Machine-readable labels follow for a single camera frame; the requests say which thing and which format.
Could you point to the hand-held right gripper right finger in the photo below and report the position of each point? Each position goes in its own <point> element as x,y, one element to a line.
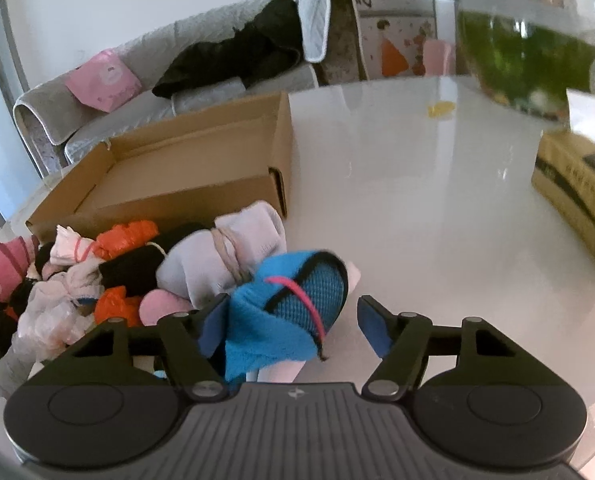
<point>372,325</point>

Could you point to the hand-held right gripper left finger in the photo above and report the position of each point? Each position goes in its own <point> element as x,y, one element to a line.
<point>210,330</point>

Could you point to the blue sock bundle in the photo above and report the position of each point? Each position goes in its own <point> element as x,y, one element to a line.
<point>257,330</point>

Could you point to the lavender sock bundle with band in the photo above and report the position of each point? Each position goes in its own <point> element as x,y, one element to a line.
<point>192,265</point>

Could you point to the pile of socks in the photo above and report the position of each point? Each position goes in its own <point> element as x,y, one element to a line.
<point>127,265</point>

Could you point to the cardboard box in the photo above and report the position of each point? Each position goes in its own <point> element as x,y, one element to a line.
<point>177,170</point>

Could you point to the pink dotted sock bundle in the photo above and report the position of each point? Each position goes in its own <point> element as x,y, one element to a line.
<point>0,272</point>

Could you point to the white desktop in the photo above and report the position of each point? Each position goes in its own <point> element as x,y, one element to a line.
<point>402,210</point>

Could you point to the small yellow object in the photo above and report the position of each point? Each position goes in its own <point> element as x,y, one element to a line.
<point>440,109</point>

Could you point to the yellow tissue pack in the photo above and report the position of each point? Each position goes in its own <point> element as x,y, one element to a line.
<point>577,185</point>

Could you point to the pink cushion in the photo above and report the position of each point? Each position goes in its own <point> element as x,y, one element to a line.
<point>102,80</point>

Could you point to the pink chair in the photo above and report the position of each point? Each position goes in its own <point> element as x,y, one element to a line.
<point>437,57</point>

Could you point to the black clothes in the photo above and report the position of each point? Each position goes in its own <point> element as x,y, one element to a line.
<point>227,55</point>

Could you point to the grey quilted sofa cover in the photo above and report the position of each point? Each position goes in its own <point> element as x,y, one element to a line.
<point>142,50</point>

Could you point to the grey sofa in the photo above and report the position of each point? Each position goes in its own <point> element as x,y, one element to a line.
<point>345,35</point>

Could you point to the glass fish bowl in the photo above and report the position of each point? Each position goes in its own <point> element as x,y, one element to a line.
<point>522,55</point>

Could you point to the white quilted armrest cover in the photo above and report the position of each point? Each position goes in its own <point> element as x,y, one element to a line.
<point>312,20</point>

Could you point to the floral wall poster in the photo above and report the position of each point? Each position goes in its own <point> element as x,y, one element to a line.
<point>397,5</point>

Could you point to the grey door frame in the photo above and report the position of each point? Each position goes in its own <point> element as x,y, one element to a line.
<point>6,25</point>

